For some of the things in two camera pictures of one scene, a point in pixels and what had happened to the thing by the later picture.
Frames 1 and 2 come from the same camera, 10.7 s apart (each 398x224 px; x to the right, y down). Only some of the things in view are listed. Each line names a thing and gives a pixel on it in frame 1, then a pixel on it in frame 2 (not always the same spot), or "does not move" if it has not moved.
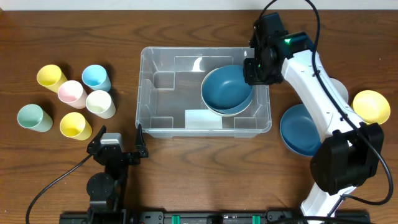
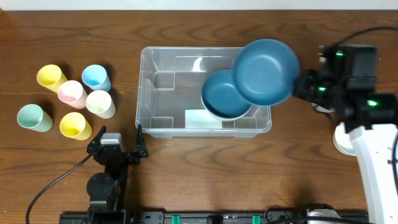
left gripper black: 123,155 does not move
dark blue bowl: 298,131 -> 266,72
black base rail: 137,216 does not move
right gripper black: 253,76 -> 304,88
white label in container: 202,119 does not move
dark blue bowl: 224,91 does not move
